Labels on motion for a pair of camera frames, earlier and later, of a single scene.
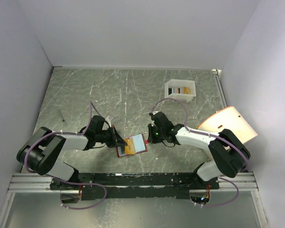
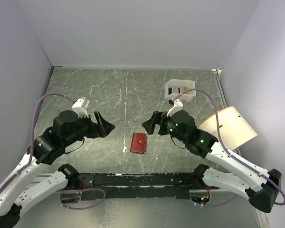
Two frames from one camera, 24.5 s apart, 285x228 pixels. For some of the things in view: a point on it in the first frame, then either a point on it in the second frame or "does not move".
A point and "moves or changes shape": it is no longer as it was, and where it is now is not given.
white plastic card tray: x=182 y=90 does not move
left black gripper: x=116 y=139 to x=104 y=128
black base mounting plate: x=135 y=185 does not move
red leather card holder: x=135 y=144 moves or changes shape
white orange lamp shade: x=228 y=118 does not move
